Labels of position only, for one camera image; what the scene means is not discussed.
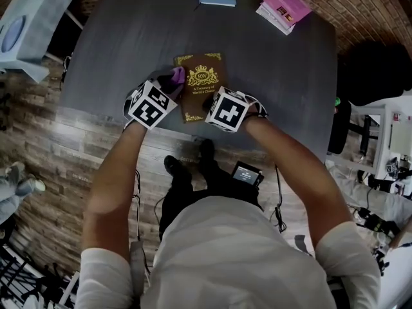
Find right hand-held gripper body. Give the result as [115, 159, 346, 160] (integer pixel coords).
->
[201, 86, 269, 133]

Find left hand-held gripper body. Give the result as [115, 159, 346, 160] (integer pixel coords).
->
[123, 70, 185, 131]

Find purple cloth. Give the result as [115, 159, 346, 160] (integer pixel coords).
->
[160, 66, 187, 93]

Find brown gold-printed book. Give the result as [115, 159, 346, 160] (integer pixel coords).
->
[173, 52, 228, 124]

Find person's left forearm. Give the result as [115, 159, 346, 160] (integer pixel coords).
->
[81, 120, 149, 254]

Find person's right forearm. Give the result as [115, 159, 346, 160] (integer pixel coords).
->
[239, 116, 357, 250]

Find person's right black shoe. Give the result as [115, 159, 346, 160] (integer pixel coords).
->
[199, 138, 216, 167]

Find person's black shoe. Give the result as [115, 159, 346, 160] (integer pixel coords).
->
[199, 138, 216, 167]
[164, 154, 192, 182]

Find person's left black shoe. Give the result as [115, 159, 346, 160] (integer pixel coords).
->
[164, 154, 192, 182]

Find person's black trousers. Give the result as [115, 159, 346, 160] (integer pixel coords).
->
[159, 159, 265, 238]

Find white booklet stack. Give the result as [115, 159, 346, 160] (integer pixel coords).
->
[256, 0, 297, 37]

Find pink booklet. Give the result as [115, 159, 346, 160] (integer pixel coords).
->
[263, 0, 312, 24]

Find black office chair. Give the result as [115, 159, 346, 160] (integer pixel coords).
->
[326, 40, 412, 156]

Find light blue covered chair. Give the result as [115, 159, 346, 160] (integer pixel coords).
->
[0, 0, 85, 84]

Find person's white shirt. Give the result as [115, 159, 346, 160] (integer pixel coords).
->
[74, 194, 382, 309]

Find white side table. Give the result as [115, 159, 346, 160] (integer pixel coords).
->
[349, 103, 412, 175]

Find black metal rack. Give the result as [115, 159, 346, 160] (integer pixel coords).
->
[0, 243, 78, 309]

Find black waist recorder device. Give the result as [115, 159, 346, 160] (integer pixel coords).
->
[230, 160, 264, 189]

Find black cable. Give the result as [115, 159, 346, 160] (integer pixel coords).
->
[269, 164, 288, 234]

